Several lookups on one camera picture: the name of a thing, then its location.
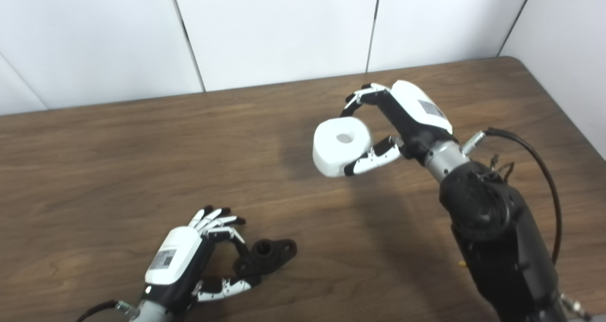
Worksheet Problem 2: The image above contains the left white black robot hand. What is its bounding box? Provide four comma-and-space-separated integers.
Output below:
142, 205, 262, 313

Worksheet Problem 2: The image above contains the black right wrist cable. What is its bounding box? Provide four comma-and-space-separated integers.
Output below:
461, 127, 592, 322

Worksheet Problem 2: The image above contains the round white piece with holes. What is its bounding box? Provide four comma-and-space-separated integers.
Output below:
312, 116, 374, 178

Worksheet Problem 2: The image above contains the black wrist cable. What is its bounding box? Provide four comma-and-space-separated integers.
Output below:
75, 299, 141, 322
461, 127, 592, 322

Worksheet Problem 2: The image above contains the black flanged holder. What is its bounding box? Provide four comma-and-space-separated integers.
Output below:
232, 239, 298, 277

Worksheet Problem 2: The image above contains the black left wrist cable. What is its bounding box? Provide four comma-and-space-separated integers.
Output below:
75, 299, 141, 322

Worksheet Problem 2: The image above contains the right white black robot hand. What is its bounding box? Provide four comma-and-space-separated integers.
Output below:
339, 80, 455, 177

